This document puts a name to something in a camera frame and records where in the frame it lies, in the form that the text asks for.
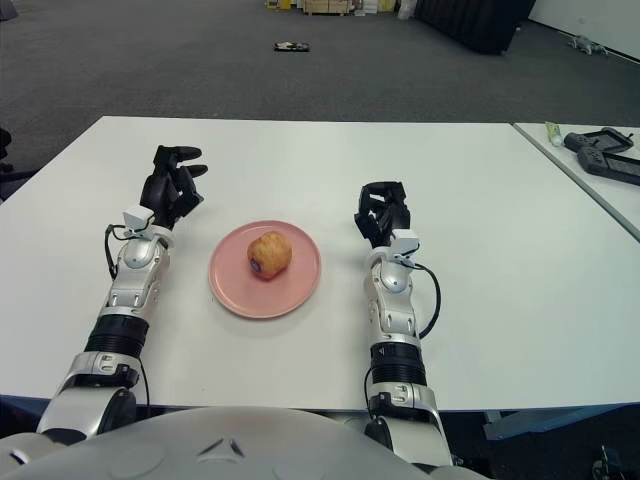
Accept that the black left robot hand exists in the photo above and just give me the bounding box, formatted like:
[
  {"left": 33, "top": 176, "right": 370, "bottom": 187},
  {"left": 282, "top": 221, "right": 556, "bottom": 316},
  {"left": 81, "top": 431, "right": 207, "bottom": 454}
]
[{"left": 139, "top": 144, "right": 209, "bottom": 231}]

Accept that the wooden crate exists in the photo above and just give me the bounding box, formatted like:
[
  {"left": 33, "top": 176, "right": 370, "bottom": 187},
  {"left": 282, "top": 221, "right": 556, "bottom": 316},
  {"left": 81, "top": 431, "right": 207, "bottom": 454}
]
[{"left": 304, "top": 0, "right": 357, "bottom": 15}]

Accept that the black handheld controller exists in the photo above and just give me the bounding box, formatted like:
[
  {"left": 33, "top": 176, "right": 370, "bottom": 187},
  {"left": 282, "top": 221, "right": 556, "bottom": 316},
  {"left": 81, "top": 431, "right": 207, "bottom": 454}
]
[{"left": 576, "top": 147, "right": 640, "bottom": 187}]

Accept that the blue table frame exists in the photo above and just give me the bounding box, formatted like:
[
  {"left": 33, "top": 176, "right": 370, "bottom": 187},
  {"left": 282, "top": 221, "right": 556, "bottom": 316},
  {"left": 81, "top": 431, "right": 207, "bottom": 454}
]
[{"left": 0, "top": 394, "right": 640, "bottom": 442}]

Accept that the red yellow apple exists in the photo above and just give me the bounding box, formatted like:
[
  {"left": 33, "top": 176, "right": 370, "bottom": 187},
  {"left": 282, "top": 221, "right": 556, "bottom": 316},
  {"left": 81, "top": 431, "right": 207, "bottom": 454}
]
[{"left": 247, "top": 230, "right": 293, "bottom": 281}]

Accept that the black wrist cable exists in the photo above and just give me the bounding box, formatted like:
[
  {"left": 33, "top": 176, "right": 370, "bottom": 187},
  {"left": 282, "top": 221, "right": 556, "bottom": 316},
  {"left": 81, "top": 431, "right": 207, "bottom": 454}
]
[
  {"left": 103, "top": 223, "right": 131, "bottom": 279},
  {"left": 412, "top": 263, "right": 442, "bottom": 341}
]

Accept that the black office chair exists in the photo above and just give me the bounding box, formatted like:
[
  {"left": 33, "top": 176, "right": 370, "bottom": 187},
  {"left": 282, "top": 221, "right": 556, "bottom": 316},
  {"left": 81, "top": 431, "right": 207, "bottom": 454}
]
[{"left": 0, "top": 127, "right": 14, "bottom": 201}]

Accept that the large black cabinet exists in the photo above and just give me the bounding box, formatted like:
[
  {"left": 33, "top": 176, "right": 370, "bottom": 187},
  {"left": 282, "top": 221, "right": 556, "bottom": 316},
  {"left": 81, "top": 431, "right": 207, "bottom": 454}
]
[{"left": 415, "top": 0, "right": 537, "bottom": 56}]

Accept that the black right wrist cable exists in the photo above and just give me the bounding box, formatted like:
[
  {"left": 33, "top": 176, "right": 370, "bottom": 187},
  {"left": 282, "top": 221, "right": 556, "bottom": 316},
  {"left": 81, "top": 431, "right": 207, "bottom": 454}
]
[{"left": 412, "top": 263, "right": 442, "bottom": 341}]

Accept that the pink round plate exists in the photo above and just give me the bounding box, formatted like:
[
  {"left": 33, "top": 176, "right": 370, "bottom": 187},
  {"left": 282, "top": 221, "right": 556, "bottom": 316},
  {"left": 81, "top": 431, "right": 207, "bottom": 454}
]
[{"left": 208, "top": 218, "right": 322, "bottom": 320}]

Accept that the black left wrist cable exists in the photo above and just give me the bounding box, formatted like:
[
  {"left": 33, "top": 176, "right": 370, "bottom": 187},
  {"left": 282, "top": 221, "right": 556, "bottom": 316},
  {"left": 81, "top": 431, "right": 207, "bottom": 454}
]
[{"left": 103, "top": 223, "right": 131, "bottom": 279}]

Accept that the black controller with handle loop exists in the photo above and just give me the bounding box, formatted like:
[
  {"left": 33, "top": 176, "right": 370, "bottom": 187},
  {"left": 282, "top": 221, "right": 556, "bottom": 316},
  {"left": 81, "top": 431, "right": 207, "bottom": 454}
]
[{"left": 563, "top": 127, "right": 636, "bottom": 155}]

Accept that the black left elbow cable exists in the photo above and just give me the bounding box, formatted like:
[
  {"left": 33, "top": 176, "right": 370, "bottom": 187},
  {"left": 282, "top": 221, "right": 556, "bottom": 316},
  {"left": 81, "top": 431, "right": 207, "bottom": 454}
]
[{"left": 133, "top": 357, "right": 152, "bottom": 407}]

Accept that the grey robot torso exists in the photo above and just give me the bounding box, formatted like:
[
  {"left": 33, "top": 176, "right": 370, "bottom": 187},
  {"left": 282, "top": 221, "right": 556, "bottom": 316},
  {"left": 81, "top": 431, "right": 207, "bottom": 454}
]
[{"left": 0, "top": 405, "right": 454, "bottom": 480}]

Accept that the white box stack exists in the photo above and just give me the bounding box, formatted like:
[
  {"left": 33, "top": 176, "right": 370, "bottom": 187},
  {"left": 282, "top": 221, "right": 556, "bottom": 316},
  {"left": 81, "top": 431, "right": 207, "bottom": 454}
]
[{"left": 357, "top": 0, "right": 401, "bottom": 15}]

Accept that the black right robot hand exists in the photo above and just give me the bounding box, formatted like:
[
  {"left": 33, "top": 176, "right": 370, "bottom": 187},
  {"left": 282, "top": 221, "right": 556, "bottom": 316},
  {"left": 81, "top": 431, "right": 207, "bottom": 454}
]
[{"left": 353, "top": 181, "right": 412, "bottom": 249}]

